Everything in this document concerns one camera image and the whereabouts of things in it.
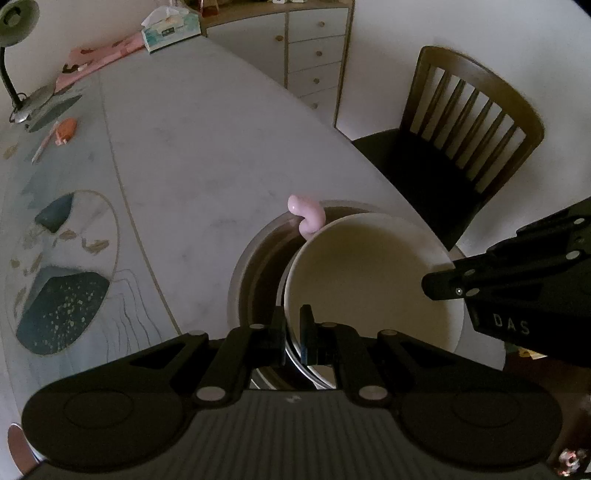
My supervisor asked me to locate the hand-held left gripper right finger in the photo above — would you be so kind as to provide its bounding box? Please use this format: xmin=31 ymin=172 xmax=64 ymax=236
xmin=299 ymin=305 xmax=465 ymax=408

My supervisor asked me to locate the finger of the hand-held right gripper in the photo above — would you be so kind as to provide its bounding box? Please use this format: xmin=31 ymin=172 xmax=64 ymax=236
xmin=421 ymin=198 xmax=591 ymax=302

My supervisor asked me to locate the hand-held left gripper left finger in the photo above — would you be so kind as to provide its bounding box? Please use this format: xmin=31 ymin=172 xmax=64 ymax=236
xmin=128 ymin=305 xmax=288 ymax=408

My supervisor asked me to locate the stainless steel bowl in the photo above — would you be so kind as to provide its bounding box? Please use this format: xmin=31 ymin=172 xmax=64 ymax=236
xmin=228 ymin=199 xmax=459 ymax=391

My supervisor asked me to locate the white ceramic bowl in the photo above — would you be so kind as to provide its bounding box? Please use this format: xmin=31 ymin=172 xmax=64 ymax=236
xmin=283 ymin=212 xmax=465 ymax=366

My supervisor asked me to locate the pink pot with handle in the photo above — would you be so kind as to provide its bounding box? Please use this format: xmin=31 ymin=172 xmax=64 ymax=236
xmin=276 ymin=194 xmax=342 ymax=389

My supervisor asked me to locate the dark wooden slatted chair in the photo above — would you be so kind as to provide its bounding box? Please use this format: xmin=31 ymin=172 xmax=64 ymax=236
xmin=352 ymin=45 xmax=546 ymax=252

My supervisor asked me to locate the pink patterned object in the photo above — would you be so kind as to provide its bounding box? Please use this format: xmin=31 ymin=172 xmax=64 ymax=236
xmin=556 ymin=447 xmax=588 ymax=477

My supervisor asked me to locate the printed table runner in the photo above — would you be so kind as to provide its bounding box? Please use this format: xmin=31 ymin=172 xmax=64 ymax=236
xmin=0 ymin=74 xmax=184 ymax=418

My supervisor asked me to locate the small orange object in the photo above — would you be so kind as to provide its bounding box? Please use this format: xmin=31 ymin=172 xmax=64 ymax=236
xmin=54 ymin=117 xmax=79 ymax=147

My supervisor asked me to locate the white drawer cabinet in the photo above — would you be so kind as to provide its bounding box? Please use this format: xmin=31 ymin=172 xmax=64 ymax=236
xmin=202 ymin=0 xmax=355 ymax=126

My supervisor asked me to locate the white pen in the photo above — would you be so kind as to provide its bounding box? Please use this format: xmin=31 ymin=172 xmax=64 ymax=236
xmin=31 ymin=121 xmax=59 ymax=165

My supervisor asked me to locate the tissue box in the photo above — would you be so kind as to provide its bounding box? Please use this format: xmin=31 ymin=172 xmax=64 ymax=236
xmin=140 ymin=6 xmax=202 ymax=55

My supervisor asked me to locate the pink cloth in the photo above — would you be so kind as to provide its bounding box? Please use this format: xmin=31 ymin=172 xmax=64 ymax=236
xmin=55 ymin=31 xmax=149 ymax=89

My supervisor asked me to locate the grey gooseneck desk lamp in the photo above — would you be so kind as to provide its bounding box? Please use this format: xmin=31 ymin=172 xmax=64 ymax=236
xmin=0 ymin=0 xmax=57 ymax=125

